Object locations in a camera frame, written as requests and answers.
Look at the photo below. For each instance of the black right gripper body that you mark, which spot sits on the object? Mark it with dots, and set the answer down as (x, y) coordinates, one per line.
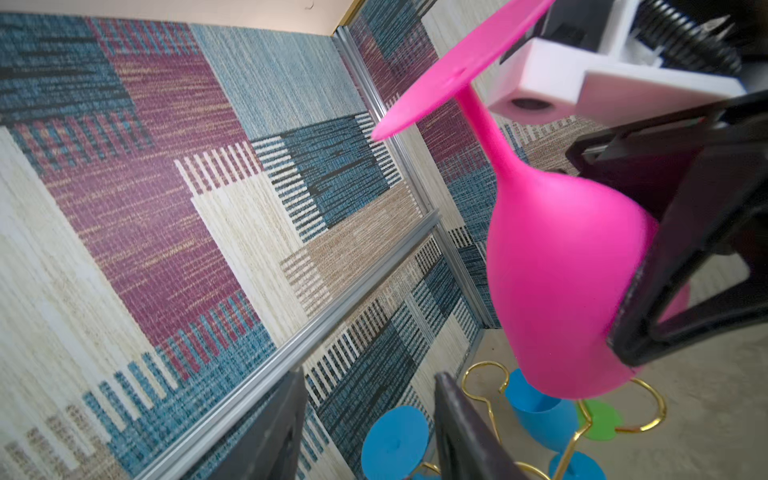
(678, 168)

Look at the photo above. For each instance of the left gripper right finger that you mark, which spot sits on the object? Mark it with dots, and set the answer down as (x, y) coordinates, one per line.
(467, 449)

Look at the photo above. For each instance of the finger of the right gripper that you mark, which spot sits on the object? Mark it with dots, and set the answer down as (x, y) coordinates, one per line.
(706, 271)

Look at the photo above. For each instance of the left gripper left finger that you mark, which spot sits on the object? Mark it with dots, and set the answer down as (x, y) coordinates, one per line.
(270, 447)

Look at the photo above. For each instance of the blue wine glass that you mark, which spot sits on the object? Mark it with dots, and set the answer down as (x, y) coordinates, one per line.
(395, 447)
(550, 421)

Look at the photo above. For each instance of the green wine glass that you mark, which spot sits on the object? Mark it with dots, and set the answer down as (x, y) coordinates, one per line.
(605, 420)

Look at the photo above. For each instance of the pink wine glass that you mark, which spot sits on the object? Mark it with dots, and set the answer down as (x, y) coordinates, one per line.
(561, 250)

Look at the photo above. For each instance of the gold wine glass rack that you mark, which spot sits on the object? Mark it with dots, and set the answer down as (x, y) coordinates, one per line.
(574, 464)

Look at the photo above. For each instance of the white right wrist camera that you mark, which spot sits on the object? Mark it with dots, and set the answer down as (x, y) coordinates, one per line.
(612, 62)

